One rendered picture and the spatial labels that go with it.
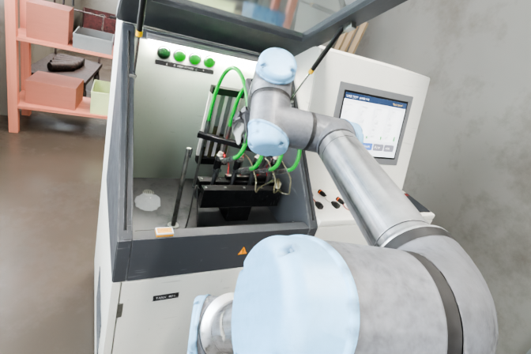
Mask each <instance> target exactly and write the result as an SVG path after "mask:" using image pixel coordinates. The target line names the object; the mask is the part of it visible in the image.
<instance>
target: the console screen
mask: <svg viewBox="0 0 531 354"><path fill-rule="evenodd" d="M412 100H413V96H406V95H402V94H399V93H395V92H388V91H384V90H381V89H376V88H370V87H366V86H362V85H355V84H352V83H348V82H343V81H341V82H340V86H339V90H338V94H337V102H336V106H335V110H334V113H333V117H335V118H339V119H347V120H349V121H350V122H355V123H358V124H359V125H360V126H361V127H362V129H363V135H364V139H363V146H364V147H365V148H366V149H367V151H368V152H369V153H370V154H371V155H372V156H373V157H374V158H375V160H376V161H377V162H378V163H379V164H385V165H397V161H398V157H399V154H400V151H401V145H402V141H403V137H404V134H405V128H406V125H407V122H408V118H409V112H410V109H411V106H412Z"/></svg>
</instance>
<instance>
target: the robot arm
mask: <svg viewBox="0 0 531 354"><path fill-rule="evenodd" d="M296 70H297V63H296V60H295V58H294V57H293V55H292V54H291V53H290V52H288V51H286V50H285V49H281V48H277V47H272V48H269V49H267V50H265V51H263V52H262V53H261V55H260V56H259V59H258V61H257V63H256V65H255V72H254V76H253V78H247V79H246V84H245V86H246V90H247V106H245V107H244V108H242V109H241V111H239V112H238V113H237V114H236V115H234V117H233V119H232V133H233V136H234V137H235V139H236V143H237V145H239V144H240V142H241V136H242V133H243V131H244V134H243V140H244V144H246V141H247V142H248V146H249V148H250V150H251V151H253V152H254V153H257V154H258V155H261V156H280V155H282V154H284V153H286V151H287V150H288V147H289V148H294V149H301V150H305V151H309V152H313V153H317V154H318V155H319V157H320V158H321V160H322V162H323V163H324V165H325V167H326V170H327V171H328V172H329V174H330V177H331V178H332V180H333V182H334V184H335V186H336V187H337V189H338V191H339V193H340V194H341V196H342V198H343V200H344V202H345V204H346V205H347V207H348V210H349V211H350V213H351V214H352V217H353V218H354V220H355V222H356V224H357V226H358V227H359V229H360V231H361V233H362V234H363V237H364V238H365V240H366V242H367V244H368V246H367V245H360V244H354V243H343V242H336V241H329V240H323V239H319V238H316V237H314V236H310V235H274V236H270V237H268V238H265V239H263V240H262V241H260V242H259V243H257V244H256V245H255V246H254V247H253V249H252V250H251V251H250V253H249V254H248V255H247V257H246V259H245V261H244V268H243V269H242V270H241V271H240V272H239V277H238V280H237V283H236V286H235V292H229V293H226V294H223V295H221V296H211V295H210V294H207V295H205V296H197V297H196V298H195V299H194V306H193V311H192V317H191V324H190V335H189V341H188V349H187V354H495V350H496V348H497V344H498V335H499V327H498V318H497V312H496V309H495V304H494V300H493V298H492V296H491V293H490V290H489V288H488V285H487V283H486V281H485V279H484V278H483V276H482V274H481V272H480V271H479V270H478V268H477V267H476V265H475V264H474V262H473V260H472V259H471V258H470V257H469V255H468V254H467V253H466V252H465V251H464V249H463V248H462V247H461V246H460V244H459V243H458V242H457V241H456V240H455V238H454V237H453V236H452V235H451V234H450V233H449V232H448V231H447V230H446V229H444V228H441V227H439V226H436V225H430V224H429V223H428V222H427V221H426V219H425V218H424V217H423V216H422V215H421V213H420V212H419V211H418V210H417V208H416V207H415V206H414V205H413V203H411V201H410V200H409V199H408V198H407V197H406V196H405V194H404V193H403V192H402V191H401V189H400V188H399V187H398V186H397V185H396V183H395V182H394V181H393V180H392V179H391V178H390V177H389V176H388V174H387V173H386V172H385V171H384V169H383V168H382V167H381V166H380V165H379V163H378V162H377V161H376V160H375V158H374V157H373V156H372V155H371V154H370V153H369V152H368V151H367V149H366V148H365V147H364V146H363V139H364V135H363V129H362V127H361V126H360V125H359V124H358V123H355V122H350V121H349V120H347V119H339V118H335V117H331V116H328V115H321V114H318V113H314V112H310V111H305V110H301V109H297V108H294V107H290V105H291V86H292V81H293V80H294V78H295V76H296ZM245 134H246V137H245Z"/></svg>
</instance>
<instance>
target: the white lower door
mask: <svg viewBox="0 0 531 354"><path fill-rule="evenodd" d="M243 268H244V267H238V268H231V269H219V270H213V271H206V272H200V273H187V274H180V275H174V276H167V277H155V278H149V279H141V280H135V281H122V283H121V288H120V294H119V303H118V306H117V312H116V323H115V334H114V340H113V345H112V351H111V354H187V349H188V341H189V335H190V324H191V317H192V311H193V306H194V299H195V298H196V297H197V296H205V295H207V294H210V295H211V296H221V295H223V294H226V293H229V292H235V286H236V283H237V280H238V277H239V272H240V271H241V270H242V269H243Z"/></svg>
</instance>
